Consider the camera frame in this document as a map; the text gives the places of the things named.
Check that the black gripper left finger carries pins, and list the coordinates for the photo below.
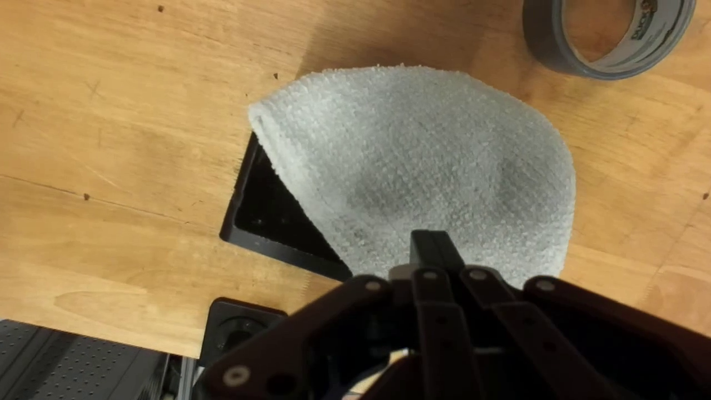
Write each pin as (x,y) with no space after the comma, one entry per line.
(323,349)

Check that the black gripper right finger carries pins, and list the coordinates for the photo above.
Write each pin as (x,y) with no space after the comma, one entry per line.
(572,343)

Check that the white towel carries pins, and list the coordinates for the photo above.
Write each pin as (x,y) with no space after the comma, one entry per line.
(382,152)

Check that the black mesh box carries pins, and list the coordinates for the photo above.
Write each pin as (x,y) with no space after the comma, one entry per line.
(265,218)

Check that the black pole base plate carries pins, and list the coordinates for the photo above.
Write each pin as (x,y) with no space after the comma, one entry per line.
(229,323)

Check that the grey duct tape roll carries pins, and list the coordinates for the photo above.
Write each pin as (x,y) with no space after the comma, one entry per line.
(605,38)

